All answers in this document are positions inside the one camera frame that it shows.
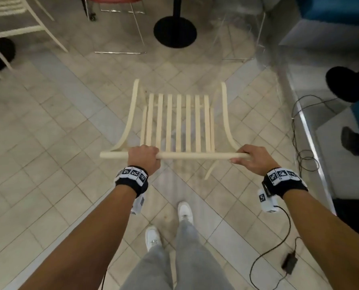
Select white shoe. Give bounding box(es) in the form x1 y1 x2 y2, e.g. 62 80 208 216
177 202 194 226
145 225 163 252

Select black power adapter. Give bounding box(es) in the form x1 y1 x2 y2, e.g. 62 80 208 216
281 252 298 275

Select blue upholstered bench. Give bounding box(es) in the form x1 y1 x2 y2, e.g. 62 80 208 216
297 0 359 28

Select person's left hand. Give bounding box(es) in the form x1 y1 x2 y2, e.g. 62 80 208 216
127 145 161 176

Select red chair with chrome legs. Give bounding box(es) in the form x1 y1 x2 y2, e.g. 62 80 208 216
81 0 147 55

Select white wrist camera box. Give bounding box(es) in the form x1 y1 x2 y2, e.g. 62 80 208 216
130 195 146 215
257 188 279 213

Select black looped floor cable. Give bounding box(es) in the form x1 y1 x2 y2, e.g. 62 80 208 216
291 94 340 179

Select black round table base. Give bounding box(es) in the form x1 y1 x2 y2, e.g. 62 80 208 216
0 37 16 76
325 63 359 103
154 0 197 49

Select cream metal frame chair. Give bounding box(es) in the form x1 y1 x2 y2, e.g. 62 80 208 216
0 0 69 79

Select cream wooden slatted chair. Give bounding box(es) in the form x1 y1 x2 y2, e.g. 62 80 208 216
100 79 250 180

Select person's left forearm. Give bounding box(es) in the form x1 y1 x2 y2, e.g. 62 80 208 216
18 185 138 290

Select person's right hand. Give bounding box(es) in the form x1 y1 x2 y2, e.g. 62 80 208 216
230 144 272 176

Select person's right forearm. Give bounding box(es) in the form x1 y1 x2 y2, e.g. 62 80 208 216
282 188 359 290

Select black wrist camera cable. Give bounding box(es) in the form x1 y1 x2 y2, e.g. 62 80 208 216
249 206 293 290

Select metal floor edge strip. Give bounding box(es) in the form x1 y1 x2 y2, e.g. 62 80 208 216
275 47 337 215

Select grey trousers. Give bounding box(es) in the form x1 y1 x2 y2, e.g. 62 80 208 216
120 220 235 290

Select black marker wristband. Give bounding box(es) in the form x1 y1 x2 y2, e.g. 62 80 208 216
262 167 308 199
115 166 149 199

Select clear acrylic chair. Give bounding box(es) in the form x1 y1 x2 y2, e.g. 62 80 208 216
212 0 267 62

